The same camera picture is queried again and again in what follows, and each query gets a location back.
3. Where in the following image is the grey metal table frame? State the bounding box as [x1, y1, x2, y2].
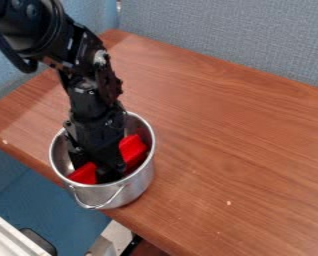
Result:
[84, 220, 142, 256]

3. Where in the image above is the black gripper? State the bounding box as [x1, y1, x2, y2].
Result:
[60, 71, 126, 184]

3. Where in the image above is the black object under table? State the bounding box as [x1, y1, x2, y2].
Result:
[20, 228, 57, 256]

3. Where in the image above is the red plastic block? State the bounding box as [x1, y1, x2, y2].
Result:
[67, 135, 148, 185]

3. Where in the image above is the metal pot with handle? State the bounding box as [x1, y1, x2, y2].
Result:
[49, 112, 156, 209]

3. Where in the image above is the white appliance at bottom left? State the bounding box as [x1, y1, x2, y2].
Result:
[0, 217, 45, 256]

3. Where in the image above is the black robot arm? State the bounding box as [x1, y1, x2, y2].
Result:
[0, 0, 126, 183]

